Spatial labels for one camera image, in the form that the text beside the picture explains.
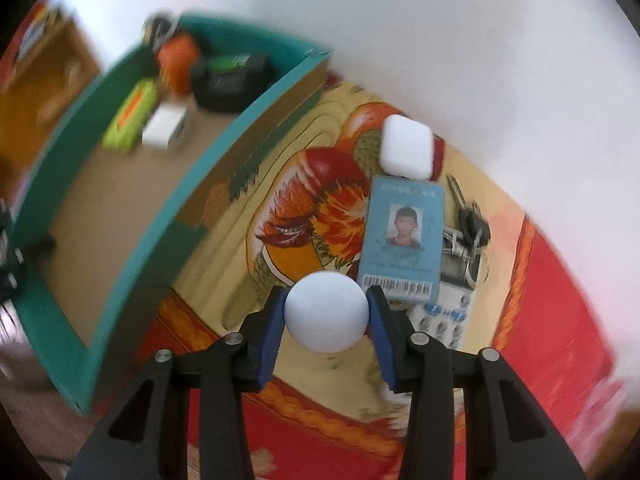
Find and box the white earbuds case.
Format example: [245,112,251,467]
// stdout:
[380,114,435,181]

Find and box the bunch of keys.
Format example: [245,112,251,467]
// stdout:
[444,174,491,289]

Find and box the wooden bedside cabinet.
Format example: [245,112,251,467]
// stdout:
[1,15,101,170]

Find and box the teal cardboard box tray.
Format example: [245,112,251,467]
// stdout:
[10,12,331,415]

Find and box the blue id card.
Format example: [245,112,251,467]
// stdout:
[357,176,445,304]

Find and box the white orange pill bottle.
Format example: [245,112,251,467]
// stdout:
[284,271,369,353]

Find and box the white air conditioner remote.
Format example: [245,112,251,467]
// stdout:
[406,255,475,350]

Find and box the monkey cartoon figurine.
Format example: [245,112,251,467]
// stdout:
[142,13,178,51]

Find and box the green orange utility cutter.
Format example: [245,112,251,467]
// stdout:
[102,78,158,153]

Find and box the orange digital timer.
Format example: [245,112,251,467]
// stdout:
[156,32,202,96]

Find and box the white usb wall charger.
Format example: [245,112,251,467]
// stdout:
[141,103,188,151]

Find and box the red floral bed blanket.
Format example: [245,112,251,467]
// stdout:
[94,74,626,480]

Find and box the black curved device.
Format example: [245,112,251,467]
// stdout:
[189,52,276,114]

